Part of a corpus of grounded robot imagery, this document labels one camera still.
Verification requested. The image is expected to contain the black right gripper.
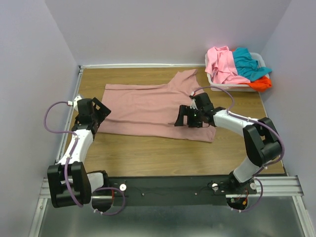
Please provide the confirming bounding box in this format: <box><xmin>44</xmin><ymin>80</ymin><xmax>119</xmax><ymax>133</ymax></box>
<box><xmin>174</xmin><ymin>105</ymin><xmax>203</xmax><ymax>128</ymax></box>

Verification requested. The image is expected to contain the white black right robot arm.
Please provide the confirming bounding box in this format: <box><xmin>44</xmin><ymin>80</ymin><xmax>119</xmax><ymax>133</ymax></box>
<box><xmin>174</xmin><ymin>92</ymin><xmax>285</xmax><ymax>194</ymax></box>

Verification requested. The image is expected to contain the white laundry basket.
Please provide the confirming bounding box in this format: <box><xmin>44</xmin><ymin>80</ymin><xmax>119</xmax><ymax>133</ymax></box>
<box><xmin>205</xmin><ymin>46</ymin><xmax>272</xmax><ymax>92</ymax></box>

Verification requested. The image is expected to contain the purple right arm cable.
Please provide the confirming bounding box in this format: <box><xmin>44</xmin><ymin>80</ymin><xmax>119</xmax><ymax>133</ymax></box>
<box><xmin>190</xmin><ymin>86</ymin><xmax>286</xmax><ymax>177</ymax></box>

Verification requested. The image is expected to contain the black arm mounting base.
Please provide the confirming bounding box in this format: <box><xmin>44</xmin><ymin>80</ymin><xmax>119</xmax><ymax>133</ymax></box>
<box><xmin>92</xmin><ymin>175</ymin><xmax>257</xmax><ymax>212</ymax></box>

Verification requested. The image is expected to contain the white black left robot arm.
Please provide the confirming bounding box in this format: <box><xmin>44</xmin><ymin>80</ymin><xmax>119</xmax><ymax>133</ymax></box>
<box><xmin>47</xmin><ymin>95</ymin><xmax>111</xmax><ymax>208</ymax></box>

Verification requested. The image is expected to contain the orange shirt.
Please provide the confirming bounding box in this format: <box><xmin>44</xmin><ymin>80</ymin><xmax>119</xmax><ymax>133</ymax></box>
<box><xmin>246</xmin><ymin>76</ymin><xmax>272</xmax><ymax>92</ymax></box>

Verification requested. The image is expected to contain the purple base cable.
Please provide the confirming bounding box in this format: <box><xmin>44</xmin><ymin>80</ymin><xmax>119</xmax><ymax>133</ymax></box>
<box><xmin>231</xmin><ymin>176</ymin><xmax>264</xmax><ymax>213</ymax></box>
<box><xmin>90</xmin><ymin>187</ymin><xmax>126</xmax><ymax>216</ymax></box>

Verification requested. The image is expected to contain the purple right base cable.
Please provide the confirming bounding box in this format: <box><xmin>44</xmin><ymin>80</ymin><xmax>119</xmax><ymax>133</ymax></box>
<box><xmin>231</xmin><ymin>176</ymin><xmax>264</xmax><ymax>213</ymax></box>

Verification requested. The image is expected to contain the dusty pink graphic t-shirt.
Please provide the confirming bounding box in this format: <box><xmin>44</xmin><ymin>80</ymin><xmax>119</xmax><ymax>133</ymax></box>
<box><xmin>98</xmin><ymin>69</ymin><xmax>216</xmax><ymax>143</ymax></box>

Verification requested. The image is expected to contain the bright pink shirt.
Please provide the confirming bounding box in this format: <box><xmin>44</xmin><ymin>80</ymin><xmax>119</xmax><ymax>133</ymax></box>
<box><xmin>205</xmin><ymin>46</ymin><xmax>250</xmax><ymax>84</ymax></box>

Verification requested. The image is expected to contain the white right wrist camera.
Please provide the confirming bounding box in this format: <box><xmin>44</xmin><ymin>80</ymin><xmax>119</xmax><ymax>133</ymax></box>
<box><xmin>189</xmin><ymin>91</ymin><xmax>198</xmax><ymax>110</ymax></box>

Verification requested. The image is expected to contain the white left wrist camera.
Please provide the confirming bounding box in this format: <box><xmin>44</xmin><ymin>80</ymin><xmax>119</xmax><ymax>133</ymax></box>
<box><xmin>66</xmin><ymin>94</ymin><xmax>83</xmax><ymax>111</ymax></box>

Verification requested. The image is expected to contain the teal shirt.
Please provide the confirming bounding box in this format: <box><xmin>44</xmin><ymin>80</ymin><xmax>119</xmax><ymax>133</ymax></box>
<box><xmin>233</xmin><ymin>47</ymin><xmax>272</xmax><ymax>82</ymax></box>

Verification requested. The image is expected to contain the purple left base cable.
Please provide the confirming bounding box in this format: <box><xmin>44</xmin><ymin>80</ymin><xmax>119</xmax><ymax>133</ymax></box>
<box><xmin>90</xmin><ymin>187</ymin><xmax>126</xmax><ymax>216</ymax></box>

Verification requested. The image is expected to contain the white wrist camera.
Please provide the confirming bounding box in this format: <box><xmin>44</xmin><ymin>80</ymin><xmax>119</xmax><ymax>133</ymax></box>
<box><xmin>66</xmin><ymin>94</ymin><xmax>83</xmax><ymax>111</ymax></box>
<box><xmin>189</xmin><ymin>91</ymin><xmax>198</xmax><ymax>110</ymax></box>

